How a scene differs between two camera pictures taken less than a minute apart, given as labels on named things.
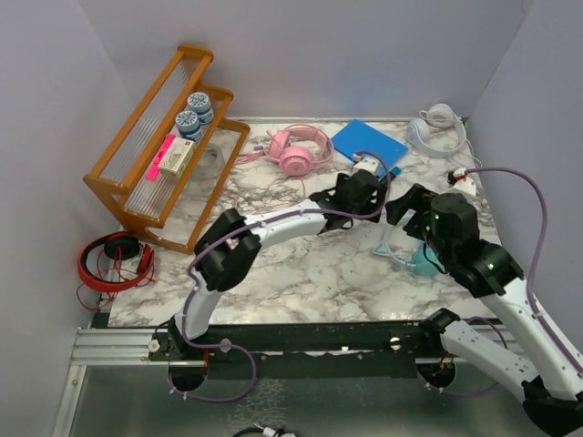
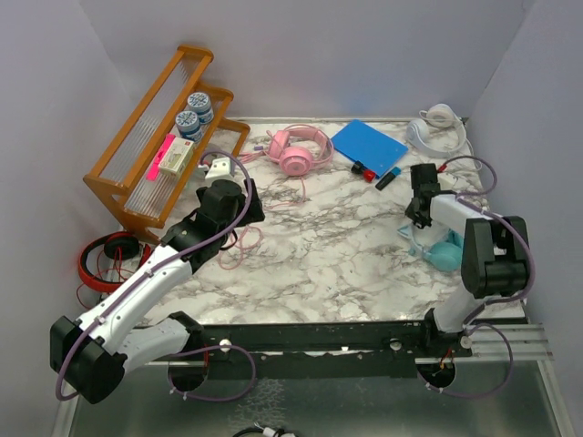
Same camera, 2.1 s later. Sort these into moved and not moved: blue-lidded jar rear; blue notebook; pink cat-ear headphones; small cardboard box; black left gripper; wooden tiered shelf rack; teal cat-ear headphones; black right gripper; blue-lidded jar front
Moved: black left gripper; teal cat-ear headphones; black right gripper
Not moved: blue notebook; pink cat-ear headphones; small cardboard box; blue-lidded jar rear; wooden tiered shelf rack; blue-lidded jar front
